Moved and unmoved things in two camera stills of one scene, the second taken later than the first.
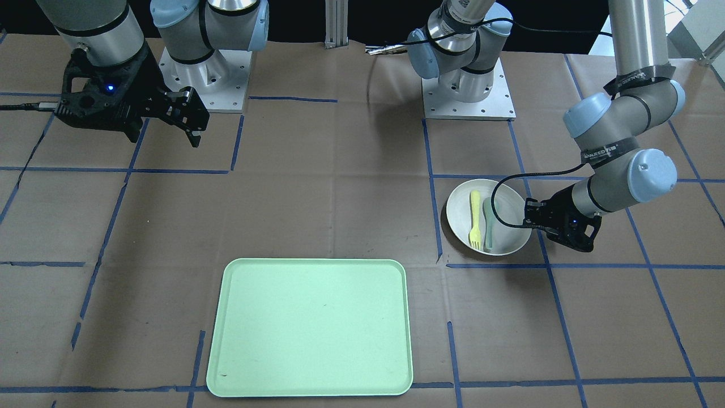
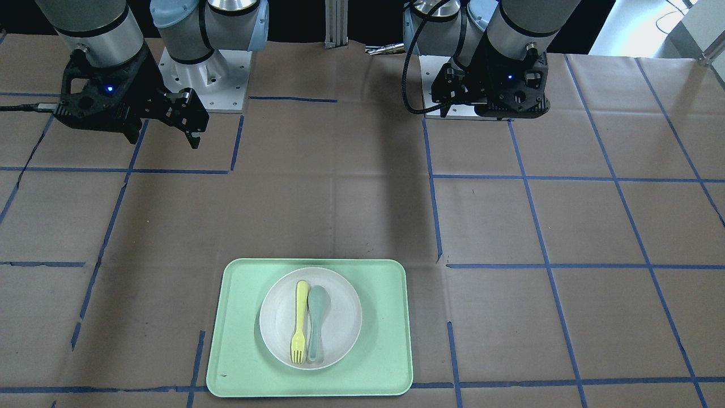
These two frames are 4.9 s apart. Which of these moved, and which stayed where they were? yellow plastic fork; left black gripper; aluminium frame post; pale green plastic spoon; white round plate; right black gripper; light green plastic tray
Moved: right black gripper; yellow plastic fork; pale green plastic spoon; white round plate
Stayed: aluminium frame post; left black gripper; light green plastic tray
